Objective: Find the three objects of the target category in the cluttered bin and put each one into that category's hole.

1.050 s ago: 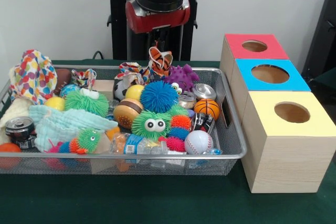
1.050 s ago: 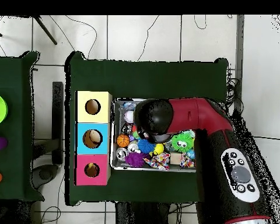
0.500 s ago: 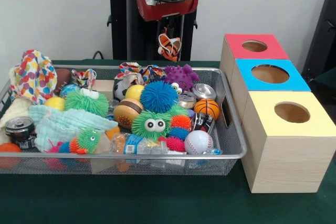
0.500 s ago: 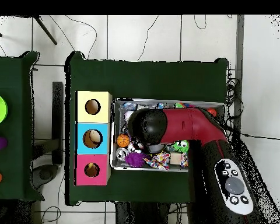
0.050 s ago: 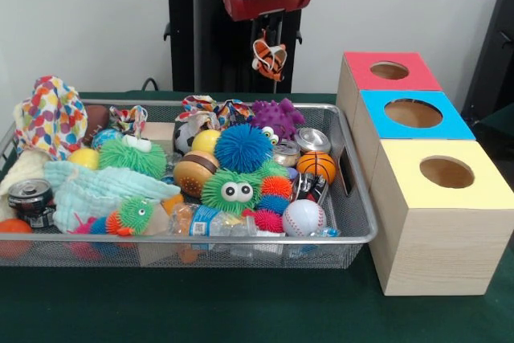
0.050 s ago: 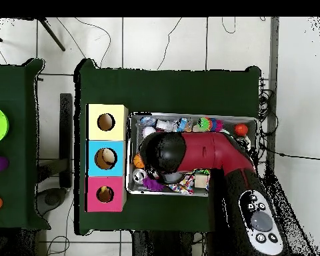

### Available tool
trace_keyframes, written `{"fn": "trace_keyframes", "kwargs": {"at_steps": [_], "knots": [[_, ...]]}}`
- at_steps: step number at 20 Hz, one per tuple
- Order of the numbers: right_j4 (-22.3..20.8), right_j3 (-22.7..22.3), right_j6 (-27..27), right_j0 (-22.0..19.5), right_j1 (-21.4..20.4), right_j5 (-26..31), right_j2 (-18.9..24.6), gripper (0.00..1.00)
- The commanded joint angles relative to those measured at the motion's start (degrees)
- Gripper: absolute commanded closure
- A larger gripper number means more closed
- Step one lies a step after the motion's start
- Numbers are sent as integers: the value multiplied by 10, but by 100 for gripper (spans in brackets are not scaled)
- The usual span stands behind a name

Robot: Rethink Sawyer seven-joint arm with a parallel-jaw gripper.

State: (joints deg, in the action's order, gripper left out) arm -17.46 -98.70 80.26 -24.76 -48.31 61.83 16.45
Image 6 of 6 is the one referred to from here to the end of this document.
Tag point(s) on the crushed clear plastic bottle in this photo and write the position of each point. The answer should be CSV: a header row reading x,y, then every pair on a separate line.
x,y
170,124

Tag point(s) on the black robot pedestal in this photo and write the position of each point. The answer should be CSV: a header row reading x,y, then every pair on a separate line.
x,y
160,245

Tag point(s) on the orange ball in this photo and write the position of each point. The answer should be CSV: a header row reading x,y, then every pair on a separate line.
x,y
241,130

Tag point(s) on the white dimpled ball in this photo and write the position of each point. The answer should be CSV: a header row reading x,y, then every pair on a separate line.
x,y
148,130

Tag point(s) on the shallow clear mesh bin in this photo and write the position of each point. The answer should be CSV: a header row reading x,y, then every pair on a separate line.
x,y
228,121

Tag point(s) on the black tripod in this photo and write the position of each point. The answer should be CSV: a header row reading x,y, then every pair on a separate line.
x,y
52,34

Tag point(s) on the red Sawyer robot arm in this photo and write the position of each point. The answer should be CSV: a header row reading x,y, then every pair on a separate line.
x,y
210,152

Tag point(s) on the yellow plush toy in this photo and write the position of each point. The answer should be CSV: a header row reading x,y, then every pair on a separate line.
x,y
103,189

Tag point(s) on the purple spiky toy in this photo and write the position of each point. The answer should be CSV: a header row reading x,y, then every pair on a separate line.
x,y
152,184

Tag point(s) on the rainbow fuzzy caterpillar toy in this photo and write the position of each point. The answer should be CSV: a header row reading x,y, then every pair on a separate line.
x,y
208,124

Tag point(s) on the wooden box with three holes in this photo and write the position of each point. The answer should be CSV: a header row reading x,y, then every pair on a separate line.
x,y
106,109

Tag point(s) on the small toy basketball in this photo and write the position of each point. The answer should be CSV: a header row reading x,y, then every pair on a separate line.
x,y
136,161

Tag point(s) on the dark green tablecloth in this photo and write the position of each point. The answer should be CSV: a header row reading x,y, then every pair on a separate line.
x,y
13,88
170,90

